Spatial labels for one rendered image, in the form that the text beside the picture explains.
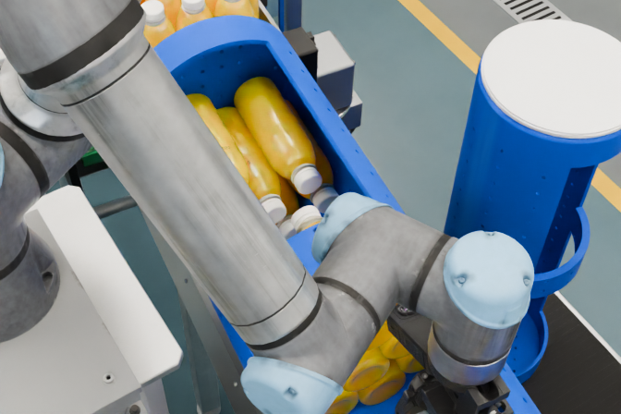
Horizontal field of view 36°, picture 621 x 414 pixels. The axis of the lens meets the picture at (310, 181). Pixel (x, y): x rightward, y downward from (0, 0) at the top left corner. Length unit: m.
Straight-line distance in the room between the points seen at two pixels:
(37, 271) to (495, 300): 0.53
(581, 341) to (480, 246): 1.61
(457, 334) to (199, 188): 0.28
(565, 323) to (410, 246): 1.62
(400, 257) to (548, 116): 0.80
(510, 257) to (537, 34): 0.96
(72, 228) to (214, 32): 0.35
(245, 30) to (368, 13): 1.93
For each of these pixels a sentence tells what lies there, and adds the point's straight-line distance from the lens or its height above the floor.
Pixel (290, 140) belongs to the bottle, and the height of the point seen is 1.14.
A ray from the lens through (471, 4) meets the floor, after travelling 3.40.
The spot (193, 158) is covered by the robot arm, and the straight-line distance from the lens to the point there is 0.69.
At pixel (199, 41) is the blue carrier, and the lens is 1.39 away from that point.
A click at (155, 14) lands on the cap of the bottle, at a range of 1.64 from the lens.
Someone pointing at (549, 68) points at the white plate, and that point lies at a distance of 1.68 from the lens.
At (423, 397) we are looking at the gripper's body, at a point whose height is 1.28.
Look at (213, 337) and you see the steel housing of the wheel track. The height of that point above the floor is 0.88.
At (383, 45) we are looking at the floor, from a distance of 3.20.
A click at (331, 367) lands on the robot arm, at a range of 0.78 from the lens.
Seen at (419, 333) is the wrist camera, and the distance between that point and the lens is 1.00.
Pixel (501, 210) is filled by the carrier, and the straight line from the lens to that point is 1.75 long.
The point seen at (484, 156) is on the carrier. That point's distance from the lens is 1.70.
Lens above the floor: 2.17
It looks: 51 degrees down
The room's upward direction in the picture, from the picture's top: 2 degrees clockwise
